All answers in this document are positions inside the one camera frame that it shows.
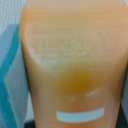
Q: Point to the grey green-padded gripper finger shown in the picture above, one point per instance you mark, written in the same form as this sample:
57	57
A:
13	80

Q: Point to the orange bread loaf toy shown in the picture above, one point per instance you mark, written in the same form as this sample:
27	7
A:
76	57

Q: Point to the beige woven placemat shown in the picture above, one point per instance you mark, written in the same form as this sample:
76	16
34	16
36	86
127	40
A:
10	11

